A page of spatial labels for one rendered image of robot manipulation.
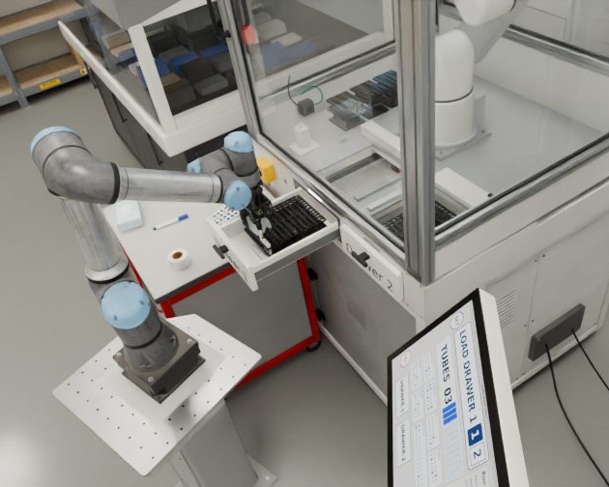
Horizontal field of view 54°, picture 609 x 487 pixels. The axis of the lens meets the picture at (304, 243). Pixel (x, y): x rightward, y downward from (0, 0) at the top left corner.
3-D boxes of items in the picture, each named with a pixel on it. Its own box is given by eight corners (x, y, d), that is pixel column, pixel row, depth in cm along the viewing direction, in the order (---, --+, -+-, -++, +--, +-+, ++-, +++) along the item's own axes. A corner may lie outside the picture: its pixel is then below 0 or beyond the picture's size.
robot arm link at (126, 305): (128, 355, 157) (106, 323, 147) (110, 324, 166) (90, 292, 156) (168, 330, 160) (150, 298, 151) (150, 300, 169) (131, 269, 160)
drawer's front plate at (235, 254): (253, 292, 185) (246, 267, 178) (215, 243, 205) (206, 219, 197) (258, 289, 185) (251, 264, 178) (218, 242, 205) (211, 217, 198)
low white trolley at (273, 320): (211, 421, 248) (154, 299, 197) (158, 329, 290) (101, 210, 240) (327, 352, 266) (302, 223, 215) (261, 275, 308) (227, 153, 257)
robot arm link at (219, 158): (199, 177, 154) (236, 159, 158) (182, 158, 162) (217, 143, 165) (207, 201, 160) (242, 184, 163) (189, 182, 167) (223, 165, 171)
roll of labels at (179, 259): (175, 273, 205) (171, 265, 202) (167, 262, 210) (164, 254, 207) (193, 264, 207) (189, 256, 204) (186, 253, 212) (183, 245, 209)
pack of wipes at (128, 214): (144, 225, 228) (140, 216, 225) (120, 233, 226) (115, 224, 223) (139, 204, 239) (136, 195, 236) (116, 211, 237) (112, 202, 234)
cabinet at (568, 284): (428, 464, 221) (426, 326, 168) (289, 302, 291) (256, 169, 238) (604, 338, 250) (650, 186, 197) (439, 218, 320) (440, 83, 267)
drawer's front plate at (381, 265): (399, 302, 173) (397, 275, 166) (342, 250, 193) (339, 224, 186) (403, 300, 174) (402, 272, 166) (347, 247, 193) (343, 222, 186)
